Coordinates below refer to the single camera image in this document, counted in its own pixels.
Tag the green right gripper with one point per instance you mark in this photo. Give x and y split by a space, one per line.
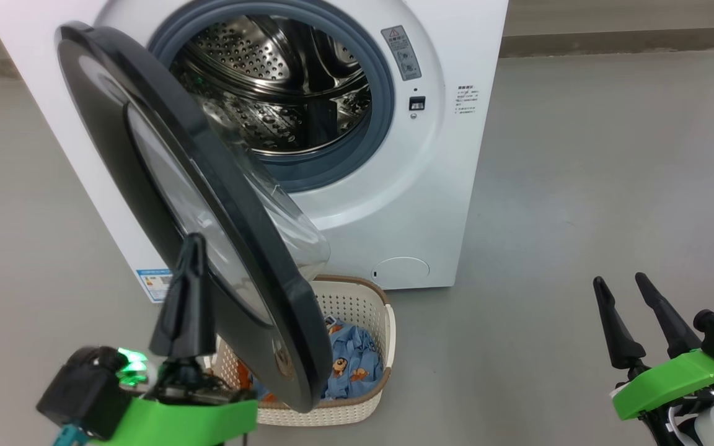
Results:
667 384

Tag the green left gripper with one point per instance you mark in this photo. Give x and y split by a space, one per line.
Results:
183 421

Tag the round black glass washer door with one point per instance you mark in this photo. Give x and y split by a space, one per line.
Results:
146 155

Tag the white front-load washing machine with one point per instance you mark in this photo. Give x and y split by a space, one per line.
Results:
431 186

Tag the perforated steel washer drum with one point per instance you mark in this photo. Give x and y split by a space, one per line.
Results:
258 62

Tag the black door latch socket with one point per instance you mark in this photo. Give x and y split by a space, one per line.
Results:
417 103

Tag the blue energy label sticker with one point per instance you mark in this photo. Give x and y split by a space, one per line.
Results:
155 286

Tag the cream perforated laundry basket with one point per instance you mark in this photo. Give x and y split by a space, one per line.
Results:
357 297

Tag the round white filter cover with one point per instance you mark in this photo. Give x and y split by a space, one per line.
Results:
401 272

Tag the grey warning sticker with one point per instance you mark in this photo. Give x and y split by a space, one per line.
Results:
401 52

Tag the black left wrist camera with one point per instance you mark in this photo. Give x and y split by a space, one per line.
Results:
84 390

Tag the teal left camera connector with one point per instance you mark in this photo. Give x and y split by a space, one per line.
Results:
69 437

